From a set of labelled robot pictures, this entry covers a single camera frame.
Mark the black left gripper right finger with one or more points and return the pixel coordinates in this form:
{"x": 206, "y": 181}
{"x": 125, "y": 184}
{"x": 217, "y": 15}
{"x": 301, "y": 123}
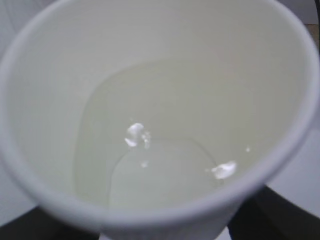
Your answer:
{"x": 269, "y": 216}

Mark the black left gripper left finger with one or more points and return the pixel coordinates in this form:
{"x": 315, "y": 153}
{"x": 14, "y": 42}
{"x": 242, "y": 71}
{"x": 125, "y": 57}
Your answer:
{"x": 37, "y": 225}

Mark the white paper cup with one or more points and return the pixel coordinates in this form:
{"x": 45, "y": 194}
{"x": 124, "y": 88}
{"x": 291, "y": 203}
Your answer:
{"x": 155, "y": 119}

